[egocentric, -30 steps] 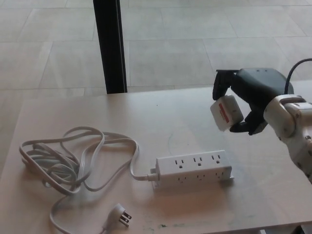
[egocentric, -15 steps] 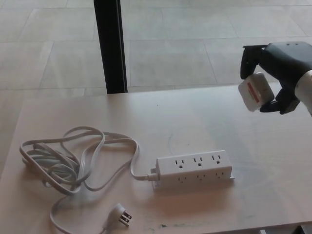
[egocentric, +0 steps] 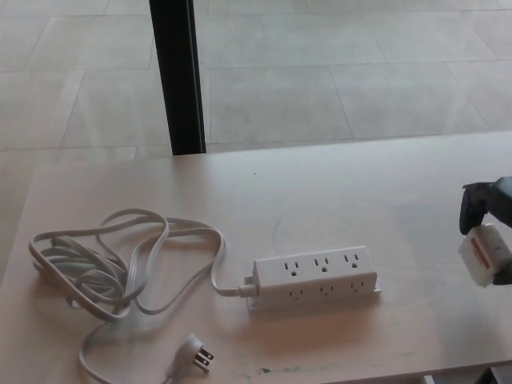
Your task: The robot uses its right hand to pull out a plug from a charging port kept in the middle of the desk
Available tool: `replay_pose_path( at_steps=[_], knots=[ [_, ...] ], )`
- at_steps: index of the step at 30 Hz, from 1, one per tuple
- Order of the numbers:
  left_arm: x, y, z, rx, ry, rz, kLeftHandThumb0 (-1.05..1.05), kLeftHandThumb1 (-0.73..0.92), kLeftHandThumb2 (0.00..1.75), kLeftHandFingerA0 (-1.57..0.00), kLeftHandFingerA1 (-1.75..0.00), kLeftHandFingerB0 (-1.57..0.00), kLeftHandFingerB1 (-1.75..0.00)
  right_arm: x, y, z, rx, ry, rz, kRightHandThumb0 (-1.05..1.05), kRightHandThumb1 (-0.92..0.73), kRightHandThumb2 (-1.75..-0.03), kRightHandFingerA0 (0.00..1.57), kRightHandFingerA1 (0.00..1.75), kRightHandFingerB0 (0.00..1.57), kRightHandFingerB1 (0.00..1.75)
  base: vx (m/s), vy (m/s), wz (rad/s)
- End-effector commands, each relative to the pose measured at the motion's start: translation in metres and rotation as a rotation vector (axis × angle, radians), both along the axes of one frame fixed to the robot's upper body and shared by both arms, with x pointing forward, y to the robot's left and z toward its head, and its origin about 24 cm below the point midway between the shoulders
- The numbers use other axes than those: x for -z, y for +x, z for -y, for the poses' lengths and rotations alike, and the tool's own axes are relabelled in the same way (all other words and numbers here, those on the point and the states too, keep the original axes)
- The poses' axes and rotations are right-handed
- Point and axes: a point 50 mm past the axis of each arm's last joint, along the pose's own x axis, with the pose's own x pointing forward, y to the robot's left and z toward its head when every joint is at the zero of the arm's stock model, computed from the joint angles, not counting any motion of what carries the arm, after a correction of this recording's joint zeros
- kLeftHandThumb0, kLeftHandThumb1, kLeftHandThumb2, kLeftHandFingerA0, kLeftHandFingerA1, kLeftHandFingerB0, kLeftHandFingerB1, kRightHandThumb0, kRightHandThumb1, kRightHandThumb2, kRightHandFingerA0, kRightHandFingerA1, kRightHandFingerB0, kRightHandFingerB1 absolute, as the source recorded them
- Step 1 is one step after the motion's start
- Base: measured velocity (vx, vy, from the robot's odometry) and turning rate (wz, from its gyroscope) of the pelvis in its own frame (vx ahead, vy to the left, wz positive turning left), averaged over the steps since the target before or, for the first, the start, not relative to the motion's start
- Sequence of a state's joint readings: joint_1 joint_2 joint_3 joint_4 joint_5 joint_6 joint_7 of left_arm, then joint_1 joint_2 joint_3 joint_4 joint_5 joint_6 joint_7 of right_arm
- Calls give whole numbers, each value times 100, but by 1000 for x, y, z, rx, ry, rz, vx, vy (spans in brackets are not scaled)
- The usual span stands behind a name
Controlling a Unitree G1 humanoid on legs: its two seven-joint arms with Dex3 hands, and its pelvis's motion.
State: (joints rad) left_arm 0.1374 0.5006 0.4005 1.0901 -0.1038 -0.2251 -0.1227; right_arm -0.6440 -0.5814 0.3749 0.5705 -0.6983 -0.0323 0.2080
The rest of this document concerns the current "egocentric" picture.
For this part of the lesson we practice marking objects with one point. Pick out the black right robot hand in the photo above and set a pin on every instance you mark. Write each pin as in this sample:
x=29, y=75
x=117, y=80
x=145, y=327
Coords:
x=500, y=200

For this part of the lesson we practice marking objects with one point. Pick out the white charger adapter plug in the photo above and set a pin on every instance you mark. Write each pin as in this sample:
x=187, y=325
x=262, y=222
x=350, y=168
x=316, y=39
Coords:
x=484, y=256

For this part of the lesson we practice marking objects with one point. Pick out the grey object under desk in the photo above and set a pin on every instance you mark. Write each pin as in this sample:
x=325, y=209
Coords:
x=502, y=376

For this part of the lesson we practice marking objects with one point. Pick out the white multi-outlet power strip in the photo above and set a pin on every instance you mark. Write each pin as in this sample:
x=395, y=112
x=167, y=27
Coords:
x=304, y=282

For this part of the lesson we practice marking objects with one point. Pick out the black vertical post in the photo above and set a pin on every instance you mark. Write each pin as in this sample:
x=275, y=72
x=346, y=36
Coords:
x=178, y=80

